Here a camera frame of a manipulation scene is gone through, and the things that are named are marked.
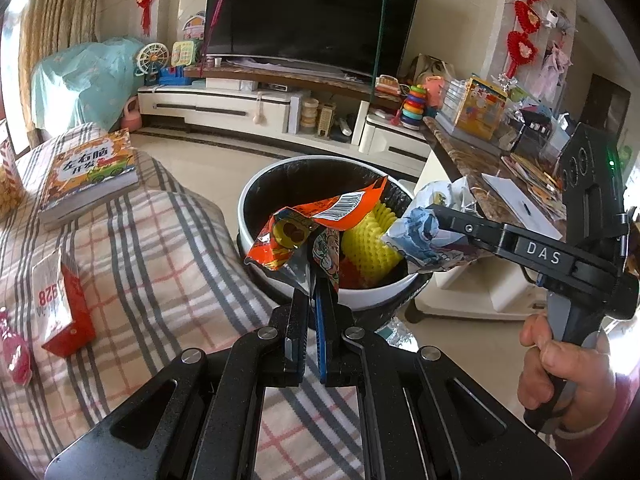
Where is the teal dust cover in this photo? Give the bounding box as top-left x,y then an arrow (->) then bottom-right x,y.
31,37 -> 146,133

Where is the red wall decoration string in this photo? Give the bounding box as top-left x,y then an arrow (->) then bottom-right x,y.
506,0 -> 548,76

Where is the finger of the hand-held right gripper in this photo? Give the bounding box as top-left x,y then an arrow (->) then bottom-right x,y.
429,205 -> 506,252

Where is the person's right hand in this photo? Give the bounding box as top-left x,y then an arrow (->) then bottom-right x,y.
517,312 -> 617,433

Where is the person's right forearm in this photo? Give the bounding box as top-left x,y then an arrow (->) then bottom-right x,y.
550,360 -> 640,480

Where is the pink packet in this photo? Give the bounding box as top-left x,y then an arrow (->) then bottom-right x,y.
0,307 -> 33,386

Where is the beige curtain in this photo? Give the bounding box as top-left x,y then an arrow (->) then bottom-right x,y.
17,0 -> 101,76

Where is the orange snack wrapper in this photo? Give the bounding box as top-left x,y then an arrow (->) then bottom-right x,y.
244,176 -> 390,293

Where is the clear snack jar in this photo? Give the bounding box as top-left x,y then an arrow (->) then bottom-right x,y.
0,120 -> 26,221

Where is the colourful picture book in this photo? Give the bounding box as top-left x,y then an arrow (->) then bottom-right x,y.
37,128 -> 141,231

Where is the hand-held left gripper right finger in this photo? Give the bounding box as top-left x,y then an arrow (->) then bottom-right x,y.
316,280 -> 573,480

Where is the red and white box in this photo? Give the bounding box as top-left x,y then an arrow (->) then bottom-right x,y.
32,247 -> 97,358

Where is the ferris wheel toy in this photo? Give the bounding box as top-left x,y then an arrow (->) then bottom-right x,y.
134,42 -> 166,86

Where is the white television cabinet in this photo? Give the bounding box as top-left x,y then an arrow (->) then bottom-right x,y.
137,67 -> 431,166

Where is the white envelope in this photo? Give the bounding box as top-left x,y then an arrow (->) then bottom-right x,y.
481,174 -> 566,241

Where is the pink kettlebell toy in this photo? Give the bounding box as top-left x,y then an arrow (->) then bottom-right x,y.
121,97 -> 142,133

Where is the blue white wrapper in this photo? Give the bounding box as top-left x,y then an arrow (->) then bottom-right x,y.
382,180 -> 493,273

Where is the marble top side cabinet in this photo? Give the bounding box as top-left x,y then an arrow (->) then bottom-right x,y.
405,115 -> 576,323

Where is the rainbow stacking ring toy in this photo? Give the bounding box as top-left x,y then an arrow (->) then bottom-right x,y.
399,85 -> 428,131

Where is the white trash bin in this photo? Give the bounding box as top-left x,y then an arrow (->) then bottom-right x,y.
236,156 -> 433,331

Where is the black television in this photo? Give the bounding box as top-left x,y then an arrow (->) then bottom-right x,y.
204,0 -> 422,81

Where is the green toy cash register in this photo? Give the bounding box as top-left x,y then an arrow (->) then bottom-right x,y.
171,40 -> 198,68

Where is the yellow foam fruit net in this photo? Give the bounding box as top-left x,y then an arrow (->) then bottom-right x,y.
341,202 -> 403,288

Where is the colourful toy box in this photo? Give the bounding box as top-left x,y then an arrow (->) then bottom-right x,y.
454,77 -> 507,141

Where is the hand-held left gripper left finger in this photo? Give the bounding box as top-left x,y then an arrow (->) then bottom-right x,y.
45,287 -> 313,480

